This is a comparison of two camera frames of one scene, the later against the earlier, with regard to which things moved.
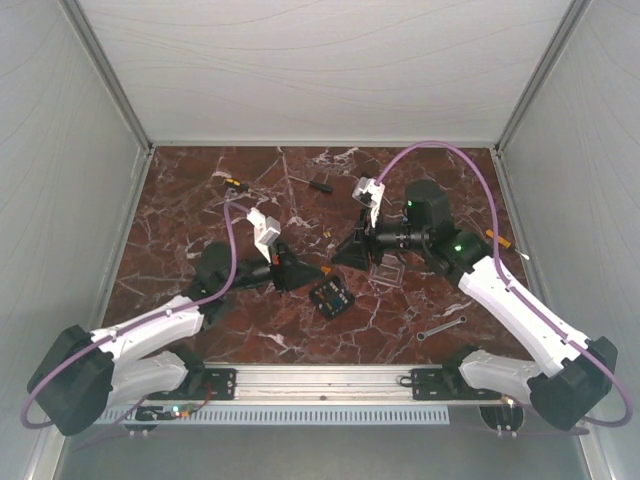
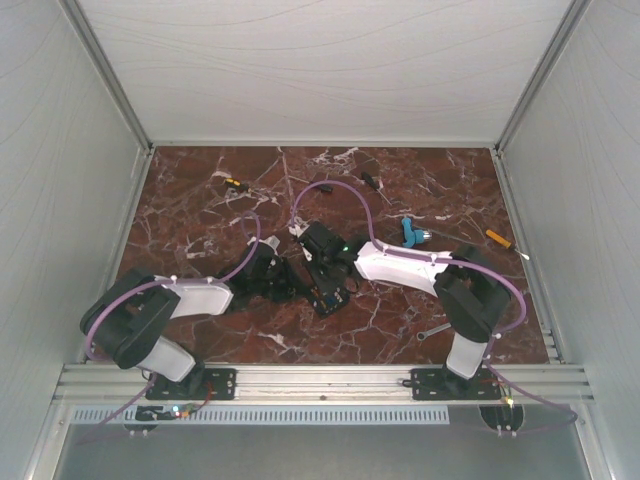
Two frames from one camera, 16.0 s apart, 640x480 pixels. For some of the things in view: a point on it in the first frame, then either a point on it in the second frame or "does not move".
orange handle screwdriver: [501, 240] does not move
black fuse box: [332, 297] does not move
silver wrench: [422, 336] does not move
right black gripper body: [388, 236] to [319, 269]
